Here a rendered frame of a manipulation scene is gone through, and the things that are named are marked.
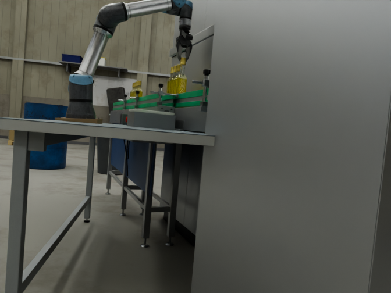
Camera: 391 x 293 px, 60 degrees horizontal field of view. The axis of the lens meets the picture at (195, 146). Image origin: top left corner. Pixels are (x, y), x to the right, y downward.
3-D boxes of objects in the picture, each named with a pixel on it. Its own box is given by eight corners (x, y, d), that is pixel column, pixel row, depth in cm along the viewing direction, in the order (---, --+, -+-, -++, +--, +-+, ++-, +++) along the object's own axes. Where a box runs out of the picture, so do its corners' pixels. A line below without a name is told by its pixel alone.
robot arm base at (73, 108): (62, 117, 173) (62, 97, 172) (68, 117, 188) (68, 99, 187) (93, 118, 175) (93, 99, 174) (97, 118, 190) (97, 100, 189)
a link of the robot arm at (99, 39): (64, 93, 183) (103, 1, 186) (64, 95, 197) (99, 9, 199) (86, 102, 187) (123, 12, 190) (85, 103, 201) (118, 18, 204)
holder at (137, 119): (184, 131, 184) (185, 116, 184) (133, 127, 174) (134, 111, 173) (173, 129, 200) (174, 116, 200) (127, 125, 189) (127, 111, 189)
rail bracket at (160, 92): (177, 107, 201) (179, 85, 201) (149, 104, 195) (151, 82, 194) (176, 107, 204) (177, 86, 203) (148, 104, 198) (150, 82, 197)
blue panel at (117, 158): (177, 196, 216) (182, 129, 214) (150, 196, 209) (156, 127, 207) (127, 164, 362) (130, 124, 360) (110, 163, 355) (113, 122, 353)
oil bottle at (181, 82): (184, 109, 211) (187, 74, 210) (176, 108, 209) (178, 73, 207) (181, 109, 216) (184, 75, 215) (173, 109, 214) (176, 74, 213)
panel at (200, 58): (261, 87, 155) (269, 11, 154) (256, 86, 154) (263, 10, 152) (189, 97, 238) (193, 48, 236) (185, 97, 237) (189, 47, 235)
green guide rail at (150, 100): (161, 106, 202) (162, 92, 202) (160, 105, 202) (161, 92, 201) (113, 110, 363) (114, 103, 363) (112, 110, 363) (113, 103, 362)
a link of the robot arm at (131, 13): (98, 1, 174) (184, -14, 190) (95, 7, 185) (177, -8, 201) (105, 24, 177) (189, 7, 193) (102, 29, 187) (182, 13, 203)
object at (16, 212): (-1, 351, 110) (13, 129, 106) (84, 221, 259) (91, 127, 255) (29, 351, 111) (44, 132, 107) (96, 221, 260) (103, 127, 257)
